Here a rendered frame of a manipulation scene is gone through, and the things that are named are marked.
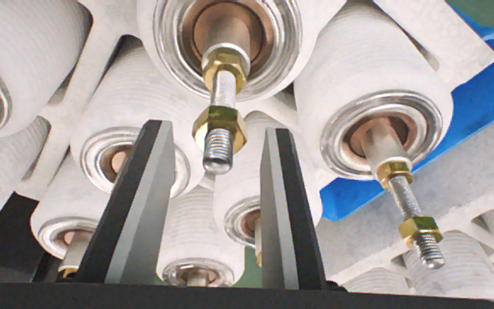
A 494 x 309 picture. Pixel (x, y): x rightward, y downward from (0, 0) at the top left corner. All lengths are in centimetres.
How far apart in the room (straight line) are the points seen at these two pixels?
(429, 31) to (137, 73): 21
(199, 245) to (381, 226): 28
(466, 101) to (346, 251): 26
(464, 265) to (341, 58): 34
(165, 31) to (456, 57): 22
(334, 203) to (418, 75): 36
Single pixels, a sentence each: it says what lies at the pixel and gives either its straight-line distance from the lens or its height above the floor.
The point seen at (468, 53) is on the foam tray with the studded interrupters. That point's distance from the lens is 32.
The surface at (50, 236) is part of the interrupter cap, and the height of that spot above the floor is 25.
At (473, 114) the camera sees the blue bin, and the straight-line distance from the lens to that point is 48.
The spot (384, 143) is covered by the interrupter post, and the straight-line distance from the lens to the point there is 22.
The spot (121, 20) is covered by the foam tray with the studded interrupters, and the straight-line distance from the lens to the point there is 27.
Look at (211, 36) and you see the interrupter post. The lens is 16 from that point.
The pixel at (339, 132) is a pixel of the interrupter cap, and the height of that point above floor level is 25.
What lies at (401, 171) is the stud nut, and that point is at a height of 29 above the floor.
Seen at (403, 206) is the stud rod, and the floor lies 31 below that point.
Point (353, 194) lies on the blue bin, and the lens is 53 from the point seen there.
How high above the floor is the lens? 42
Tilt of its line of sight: 46 degrees down
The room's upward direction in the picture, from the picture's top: 180 degrees clockwise
